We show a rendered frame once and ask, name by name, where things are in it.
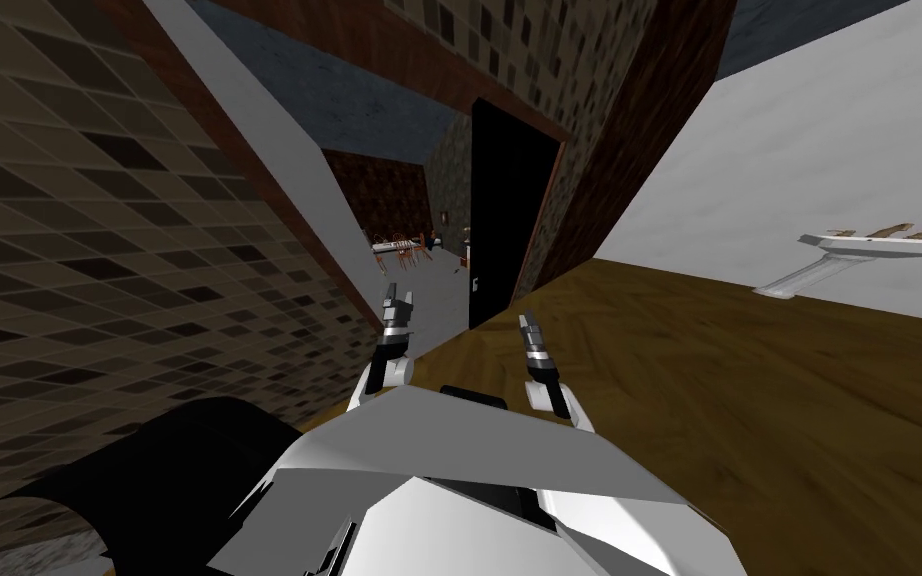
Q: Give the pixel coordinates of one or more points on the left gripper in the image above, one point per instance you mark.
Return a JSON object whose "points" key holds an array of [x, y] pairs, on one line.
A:
{"points": [[396, 326]]}

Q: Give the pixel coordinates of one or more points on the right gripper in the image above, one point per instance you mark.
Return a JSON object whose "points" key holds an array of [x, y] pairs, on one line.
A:
{"points": [[535, 342]]}

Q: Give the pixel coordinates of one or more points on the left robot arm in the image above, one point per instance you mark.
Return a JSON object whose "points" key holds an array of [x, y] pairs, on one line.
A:
{"points": [[181, 480]]}

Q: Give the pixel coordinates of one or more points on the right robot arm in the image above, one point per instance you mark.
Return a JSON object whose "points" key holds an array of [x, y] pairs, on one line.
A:
{"points": [[542, 392]]}

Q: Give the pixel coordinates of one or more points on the white dining table with chairs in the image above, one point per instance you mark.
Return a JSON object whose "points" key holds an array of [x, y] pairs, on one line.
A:
{"points": [[394, 246]]}

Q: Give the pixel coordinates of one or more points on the black door leaf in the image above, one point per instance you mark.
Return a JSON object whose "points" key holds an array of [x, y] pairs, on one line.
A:
{"points": [[509, 216]]}

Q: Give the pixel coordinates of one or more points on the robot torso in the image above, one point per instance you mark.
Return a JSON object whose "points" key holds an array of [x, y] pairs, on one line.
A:
{"points": [[445, 448]]}

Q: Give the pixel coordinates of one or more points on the white pedestal sink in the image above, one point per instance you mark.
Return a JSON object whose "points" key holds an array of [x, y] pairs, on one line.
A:
{"points": [[861, 246]]}

